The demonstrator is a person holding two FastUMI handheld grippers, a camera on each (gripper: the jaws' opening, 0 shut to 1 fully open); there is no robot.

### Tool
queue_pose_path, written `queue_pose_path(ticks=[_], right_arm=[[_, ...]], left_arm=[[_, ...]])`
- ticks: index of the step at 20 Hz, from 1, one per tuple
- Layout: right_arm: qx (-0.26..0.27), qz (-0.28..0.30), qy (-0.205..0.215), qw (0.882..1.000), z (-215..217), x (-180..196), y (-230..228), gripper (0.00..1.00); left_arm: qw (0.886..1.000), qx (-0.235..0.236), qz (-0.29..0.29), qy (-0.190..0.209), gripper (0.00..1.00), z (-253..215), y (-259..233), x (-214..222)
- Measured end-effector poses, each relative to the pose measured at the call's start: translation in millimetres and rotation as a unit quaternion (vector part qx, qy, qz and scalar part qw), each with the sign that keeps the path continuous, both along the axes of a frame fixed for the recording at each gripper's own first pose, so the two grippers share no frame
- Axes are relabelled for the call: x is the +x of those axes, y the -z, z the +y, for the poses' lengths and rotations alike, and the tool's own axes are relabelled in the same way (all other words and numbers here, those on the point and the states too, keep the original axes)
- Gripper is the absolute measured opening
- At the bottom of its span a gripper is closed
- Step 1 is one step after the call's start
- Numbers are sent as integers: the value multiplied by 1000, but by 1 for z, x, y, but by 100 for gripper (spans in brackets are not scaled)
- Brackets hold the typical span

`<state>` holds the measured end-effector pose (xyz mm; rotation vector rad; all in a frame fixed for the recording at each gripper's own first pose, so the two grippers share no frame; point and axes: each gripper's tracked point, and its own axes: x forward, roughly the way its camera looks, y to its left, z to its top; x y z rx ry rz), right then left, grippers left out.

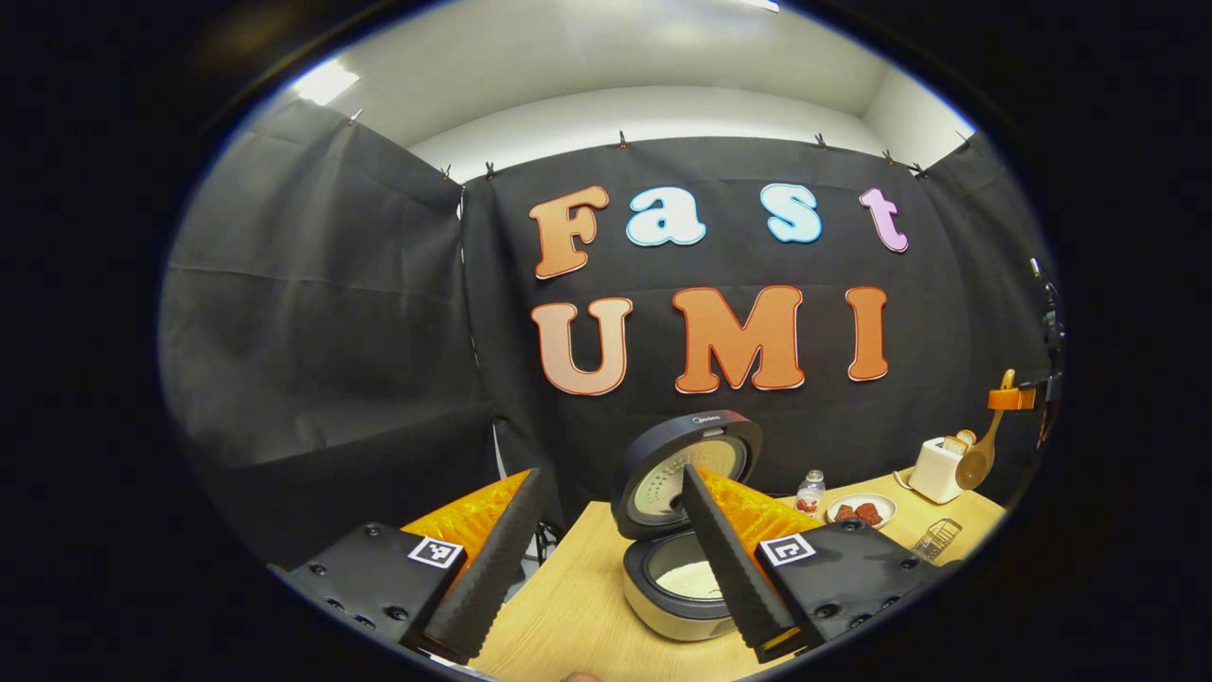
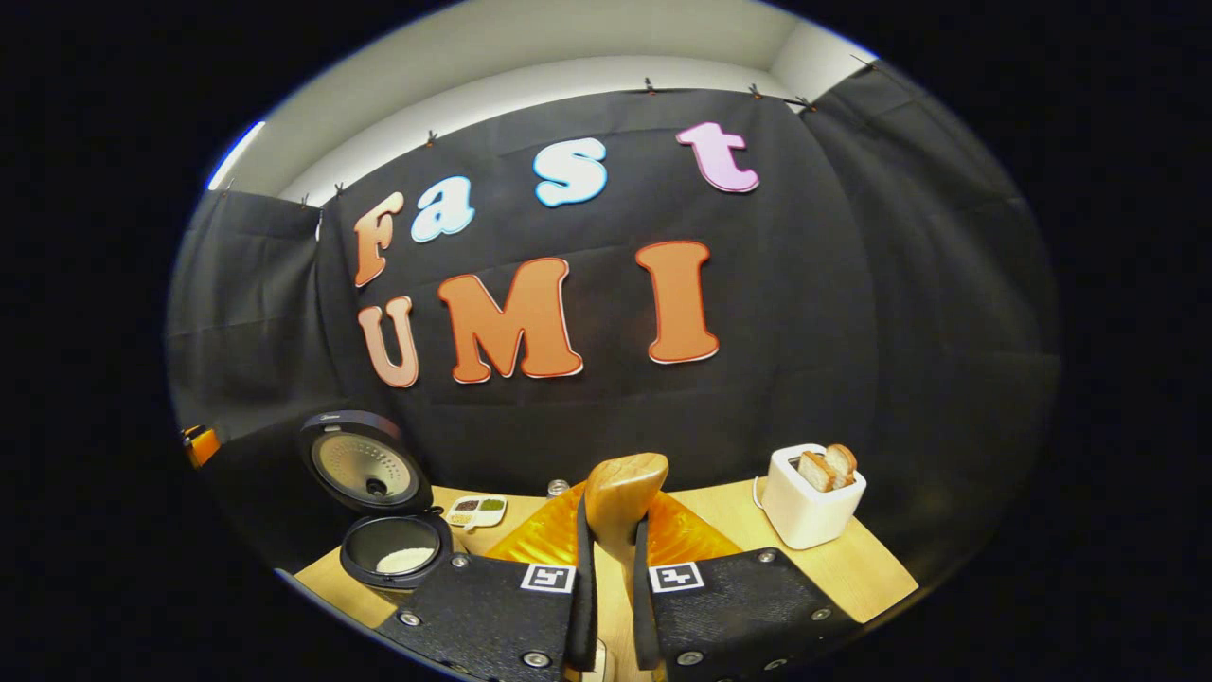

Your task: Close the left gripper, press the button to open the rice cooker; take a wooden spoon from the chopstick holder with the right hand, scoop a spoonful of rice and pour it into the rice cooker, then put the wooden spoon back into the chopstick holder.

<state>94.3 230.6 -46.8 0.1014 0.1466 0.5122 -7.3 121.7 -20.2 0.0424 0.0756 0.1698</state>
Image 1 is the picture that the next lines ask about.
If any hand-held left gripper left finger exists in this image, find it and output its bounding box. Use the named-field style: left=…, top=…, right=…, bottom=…
left=268, top=467, right=545, bottom=664

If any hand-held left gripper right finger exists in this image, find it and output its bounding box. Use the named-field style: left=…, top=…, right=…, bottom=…
left=680, top=462, right=948, bottom=664

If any wooden spoon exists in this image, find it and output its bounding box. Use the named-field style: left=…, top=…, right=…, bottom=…
left=954, top=369, right=1016, bottom=491

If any dark grey rice cooker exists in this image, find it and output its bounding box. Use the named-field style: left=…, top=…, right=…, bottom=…
left=611, top=410, right=764, bottom=642

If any clear chopstick holder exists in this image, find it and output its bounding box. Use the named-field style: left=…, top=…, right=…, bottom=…
left=912, top=518, right=963, bottom=562

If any white toaster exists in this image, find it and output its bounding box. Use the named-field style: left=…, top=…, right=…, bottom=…
left=909, top=436, right=967, bottom=504

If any white oval plate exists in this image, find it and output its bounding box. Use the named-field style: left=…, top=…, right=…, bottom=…
left=827, top=493, right=898, bottom=529

